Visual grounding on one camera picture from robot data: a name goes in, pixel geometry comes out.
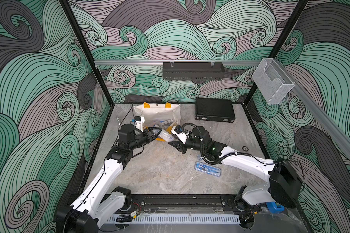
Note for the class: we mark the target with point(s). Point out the black aluminium frame rail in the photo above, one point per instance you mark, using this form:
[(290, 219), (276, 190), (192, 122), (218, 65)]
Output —
[(220, 203)]

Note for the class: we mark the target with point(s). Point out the white slotted cable duct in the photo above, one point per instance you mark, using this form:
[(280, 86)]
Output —
[(180, 219)]

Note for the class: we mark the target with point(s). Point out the small blue compass case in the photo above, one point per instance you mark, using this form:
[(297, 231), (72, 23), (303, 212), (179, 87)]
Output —
[(207, 169)]

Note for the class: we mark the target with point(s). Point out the silver aluminium upright rail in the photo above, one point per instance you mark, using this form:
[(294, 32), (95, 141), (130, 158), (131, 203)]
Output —
[(309, 92)]

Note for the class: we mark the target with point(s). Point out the black frame post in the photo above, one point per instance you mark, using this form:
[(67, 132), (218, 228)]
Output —
[(288, 27), (78, 32)]

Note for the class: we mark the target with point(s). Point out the white mesh wire shelf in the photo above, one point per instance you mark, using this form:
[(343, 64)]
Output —
[(272, 80)]

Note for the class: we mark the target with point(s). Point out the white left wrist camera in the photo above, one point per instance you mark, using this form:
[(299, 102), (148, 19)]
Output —
[(139, 122)]

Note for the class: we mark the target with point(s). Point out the black wall tray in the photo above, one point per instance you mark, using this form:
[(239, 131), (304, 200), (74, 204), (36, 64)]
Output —
[(192, 71)]

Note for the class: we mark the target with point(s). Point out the small circuit board with wires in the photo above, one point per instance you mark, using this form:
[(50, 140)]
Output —
[(131, 215)]

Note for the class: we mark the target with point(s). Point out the black left frame post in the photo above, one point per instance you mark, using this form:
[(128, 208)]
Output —
[(78, 32)]

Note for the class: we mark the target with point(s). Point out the blue tape dispenser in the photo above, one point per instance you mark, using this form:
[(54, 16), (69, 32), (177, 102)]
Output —
[(274, 207)]

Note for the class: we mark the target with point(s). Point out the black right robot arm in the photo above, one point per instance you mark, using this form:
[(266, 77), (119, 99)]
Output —
[(282, 183)]

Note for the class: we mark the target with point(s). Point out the blue compass frosted case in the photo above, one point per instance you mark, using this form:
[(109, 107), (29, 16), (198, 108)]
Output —
[(164, 135)]

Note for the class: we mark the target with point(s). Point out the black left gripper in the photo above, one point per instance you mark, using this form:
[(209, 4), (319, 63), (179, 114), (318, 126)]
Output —
[(151, 137)]

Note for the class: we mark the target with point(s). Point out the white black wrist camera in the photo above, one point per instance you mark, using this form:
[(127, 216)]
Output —
[(179, 133)]

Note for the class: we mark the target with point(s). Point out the white canvas tote bag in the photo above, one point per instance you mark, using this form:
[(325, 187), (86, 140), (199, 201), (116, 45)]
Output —
[(164, 116)]

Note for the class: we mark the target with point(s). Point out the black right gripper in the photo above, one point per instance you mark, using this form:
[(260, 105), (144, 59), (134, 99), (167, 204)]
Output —
[(179, 145)]

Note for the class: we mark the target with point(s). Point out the black ribbed hard case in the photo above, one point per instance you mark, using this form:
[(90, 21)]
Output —
[(217, 110)]

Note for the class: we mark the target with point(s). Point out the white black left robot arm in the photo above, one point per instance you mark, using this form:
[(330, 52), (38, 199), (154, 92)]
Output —
[(91, 210)]

